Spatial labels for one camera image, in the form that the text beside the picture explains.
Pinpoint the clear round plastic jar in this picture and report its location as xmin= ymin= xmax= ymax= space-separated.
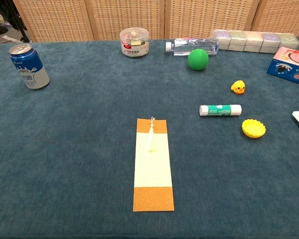
xmin=119 ymin=27 xmax=150 ymax=59

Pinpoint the blue and white drink can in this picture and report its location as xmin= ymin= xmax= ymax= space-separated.
xmin=9 ymin=43 xmax=51 ymax=90

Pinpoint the blue and pink cookie box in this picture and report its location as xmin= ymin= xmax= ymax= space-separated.
xmin=266 ymin=46 xmax=299 ymax=88

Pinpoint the teal table cloth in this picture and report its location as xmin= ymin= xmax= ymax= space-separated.
xmin=0 ymin=36 xmax=299 ymax=239

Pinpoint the yellow round scalloped cup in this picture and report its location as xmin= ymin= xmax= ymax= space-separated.
xmin=241 ymin=119 xmax=267 ymax=139

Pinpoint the pack of pastel boxes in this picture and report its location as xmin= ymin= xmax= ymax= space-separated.
xmin=210 ymin=29 xmax=299 ymax=54

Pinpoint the black tripod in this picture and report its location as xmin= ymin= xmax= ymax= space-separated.
xmin=0 ymin=0 xmax=30 ymax=43

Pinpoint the clear plastic water bottle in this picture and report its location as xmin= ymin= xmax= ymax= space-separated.
xmin=165 ymin=37 xmax=220 ymax=56

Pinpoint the yellow toy chick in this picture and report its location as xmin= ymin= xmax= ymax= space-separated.
xmin=230 ymin=80 xmax=246 ymax=96

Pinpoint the orange and cream bookmark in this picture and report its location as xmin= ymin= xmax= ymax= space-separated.
xmin=133 ymin=116 xmax=175 ymax=213

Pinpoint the woven rattan folding screen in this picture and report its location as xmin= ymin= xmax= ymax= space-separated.
xmin=11 ymin=0 xmax=299 ymax=42

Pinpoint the green ball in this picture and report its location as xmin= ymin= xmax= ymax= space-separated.
xmin=187 ymin=48 xmax=209 ymax=71

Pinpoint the green and white glue stick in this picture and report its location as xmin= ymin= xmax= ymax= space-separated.
xmin=199 ymin=104 xmax=242 ymax=117

